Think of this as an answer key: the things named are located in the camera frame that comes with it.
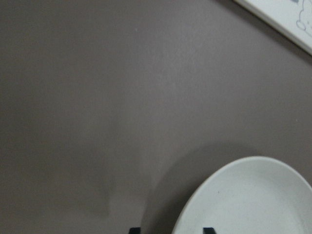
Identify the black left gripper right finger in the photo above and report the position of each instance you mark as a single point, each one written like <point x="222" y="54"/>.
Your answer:
<point x="209" y="230"/>

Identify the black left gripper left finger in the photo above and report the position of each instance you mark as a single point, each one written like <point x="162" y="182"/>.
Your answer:
<point x="134" y="230"/>

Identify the white rabbit tray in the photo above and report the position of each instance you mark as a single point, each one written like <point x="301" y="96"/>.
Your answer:
<point x="292" y="18"/>

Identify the round white plate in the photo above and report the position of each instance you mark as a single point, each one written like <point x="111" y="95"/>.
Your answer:
<point x="252" y="195"/>

